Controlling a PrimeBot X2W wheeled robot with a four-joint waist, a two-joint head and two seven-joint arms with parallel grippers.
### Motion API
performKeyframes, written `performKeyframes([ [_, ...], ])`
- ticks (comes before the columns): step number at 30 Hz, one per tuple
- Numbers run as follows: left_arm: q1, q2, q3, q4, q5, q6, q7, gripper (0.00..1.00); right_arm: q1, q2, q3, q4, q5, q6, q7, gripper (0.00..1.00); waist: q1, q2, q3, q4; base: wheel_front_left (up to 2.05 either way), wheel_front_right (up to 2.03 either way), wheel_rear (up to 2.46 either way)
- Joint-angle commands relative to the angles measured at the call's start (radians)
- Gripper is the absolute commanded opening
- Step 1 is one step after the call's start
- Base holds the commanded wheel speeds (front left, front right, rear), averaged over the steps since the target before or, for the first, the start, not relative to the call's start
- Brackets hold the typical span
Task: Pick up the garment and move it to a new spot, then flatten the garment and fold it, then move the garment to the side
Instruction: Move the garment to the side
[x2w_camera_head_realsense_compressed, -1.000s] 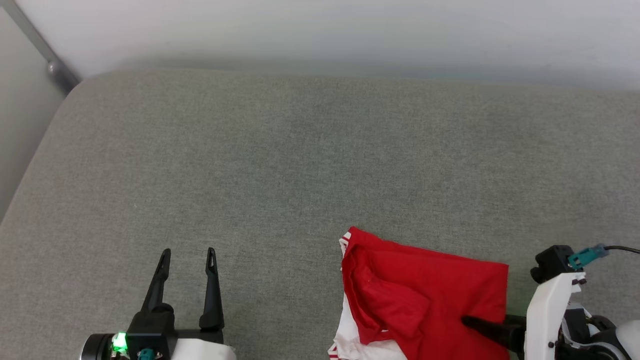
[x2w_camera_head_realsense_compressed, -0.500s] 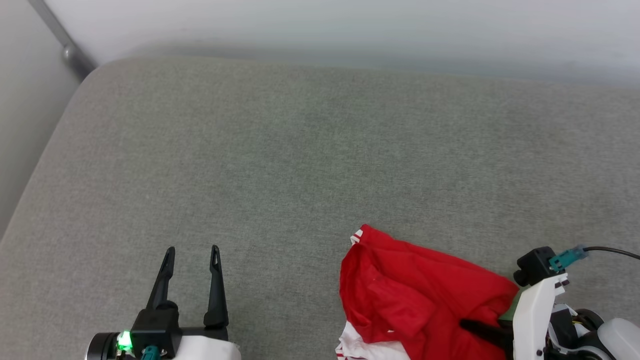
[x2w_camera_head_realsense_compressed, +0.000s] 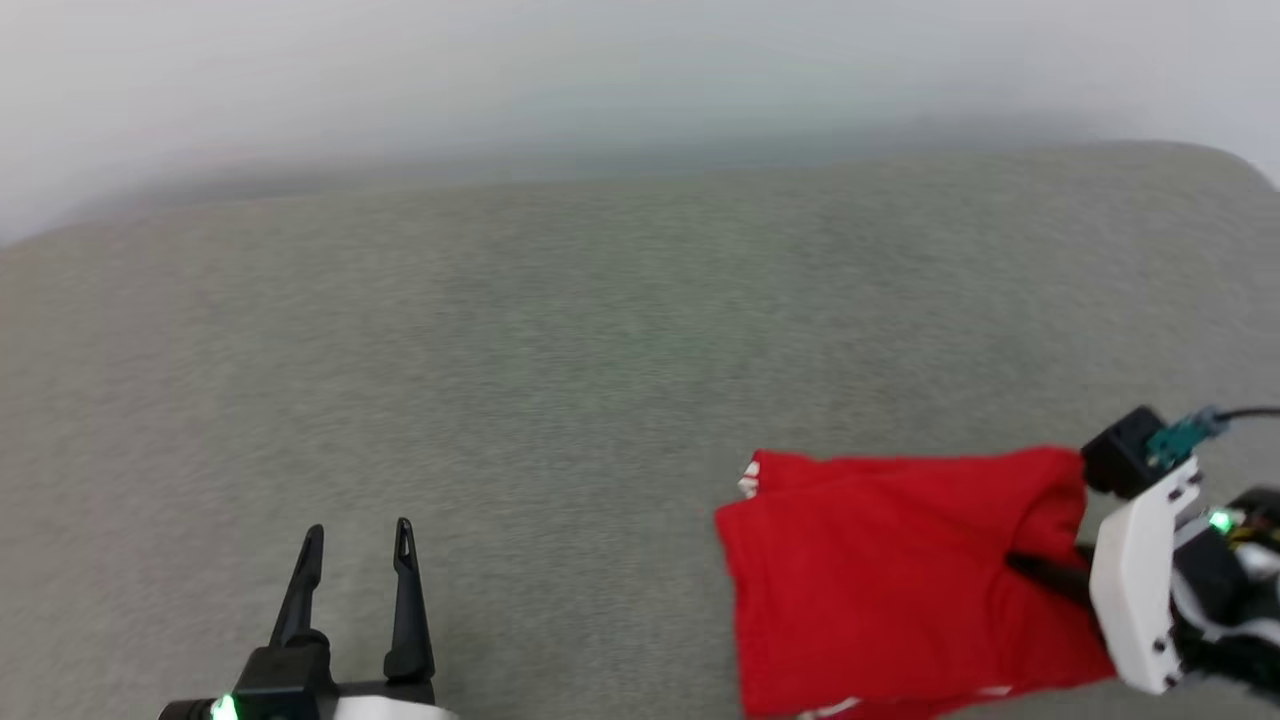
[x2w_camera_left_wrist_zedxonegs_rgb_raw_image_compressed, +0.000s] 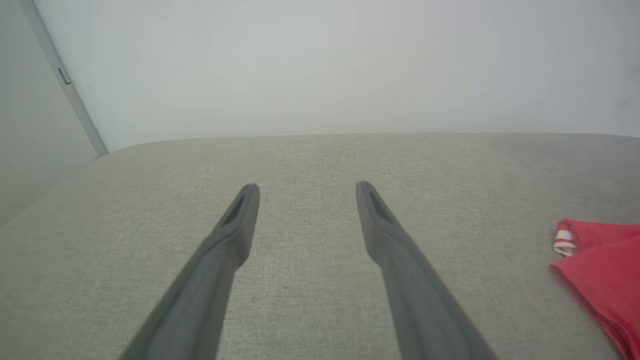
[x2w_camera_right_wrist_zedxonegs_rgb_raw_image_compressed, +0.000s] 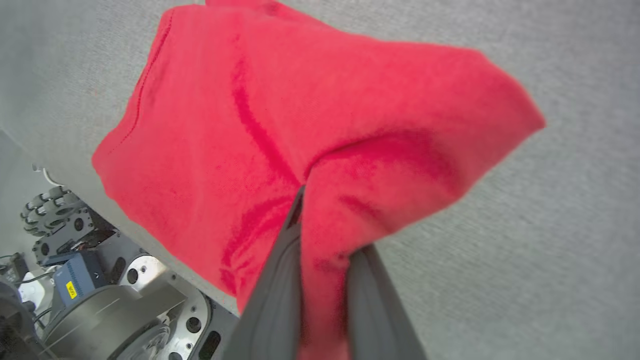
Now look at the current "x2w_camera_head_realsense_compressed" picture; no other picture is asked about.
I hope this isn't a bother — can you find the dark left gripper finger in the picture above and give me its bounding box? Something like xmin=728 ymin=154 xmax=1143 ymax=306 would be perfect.
xmin=383 ymin=517 xmax=438 ymax=684
xmin=269 ymin=524 xmax=328 ymax=651

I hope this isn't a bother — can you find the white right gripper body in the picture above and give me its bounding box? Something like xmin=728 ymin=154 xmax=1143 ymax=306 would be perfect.
xmin=1087 ymin=457 xmax=1203 ymax=697

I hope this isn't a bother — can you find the teal right cable connector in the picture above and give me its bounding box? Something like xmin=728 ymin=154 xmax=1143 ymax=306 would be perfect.
xmin=1146 ymin=406 xmax=1229 ymax=473

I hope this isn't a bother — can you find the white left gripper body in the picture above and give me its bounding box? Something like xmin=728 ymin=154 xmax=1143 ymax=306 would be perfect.
xmin=330 ymin=681 xmax=460 ymax=720

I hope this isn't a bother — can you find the red and white garment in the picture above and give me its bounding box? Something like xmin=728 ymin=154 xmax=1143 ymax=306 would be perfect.
xmin=714 ymin=446 xmax=1118 ymax=720

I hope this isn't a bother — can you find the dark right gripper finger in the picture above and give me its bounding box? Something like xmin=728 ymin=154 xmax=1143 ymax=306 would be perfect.
xmin=1004 ymin=549 xmax=1098 ymax=608

